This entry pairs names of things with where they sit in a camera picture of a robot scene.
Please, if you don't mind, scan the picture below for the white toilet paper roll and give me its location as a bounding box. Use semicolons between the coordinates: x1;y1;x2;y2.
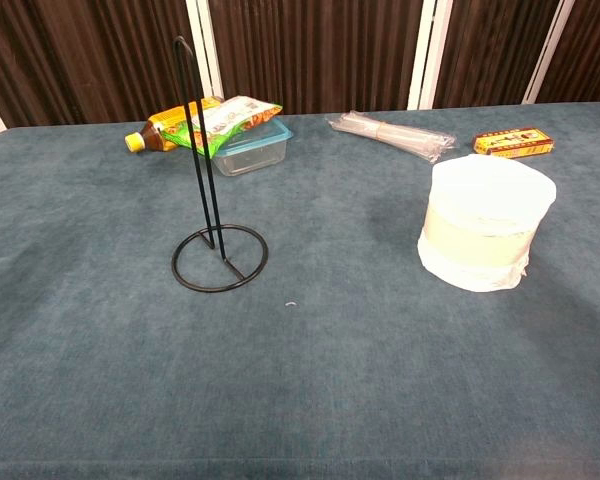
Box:
416;154;558;294

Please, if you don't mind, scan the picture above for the dark teal felt-covered table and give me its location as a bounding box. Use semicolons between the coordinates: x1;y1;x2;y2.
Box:
0;102;600;480

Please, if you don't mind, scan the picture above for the clear container with blue lid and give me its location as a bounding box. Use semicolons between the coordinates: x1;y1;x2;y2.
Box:
210;117;295;177

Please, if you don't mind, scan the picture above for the clear pack of straws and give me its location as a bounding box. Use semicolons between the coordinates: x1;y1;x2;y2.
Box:
325;110;460;162

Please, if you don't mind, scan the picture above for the green snack bag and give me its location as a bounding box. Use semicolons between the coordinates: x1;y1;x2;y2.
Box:
158;95;284;157

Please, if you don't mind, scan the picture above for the yellow-capped tea bottle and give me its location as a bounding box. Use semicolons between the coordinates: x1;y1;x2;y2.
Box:
124;97;226;154

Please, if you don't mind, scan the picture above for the brown slatted partition panel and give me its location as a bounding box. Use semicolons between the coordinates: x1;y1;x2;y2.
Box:
419;0;576;110
199;0;439;116
0;0;224;141
522;0;600;105

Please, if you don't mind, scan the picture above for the red and yellow box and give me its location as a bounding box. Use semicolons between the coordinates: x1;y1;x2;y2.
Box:
472;127;555;160

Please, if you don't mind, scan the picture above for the black metal wire stand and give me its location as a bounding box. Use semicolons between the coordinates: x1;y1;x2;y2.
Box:
171;35;270;294

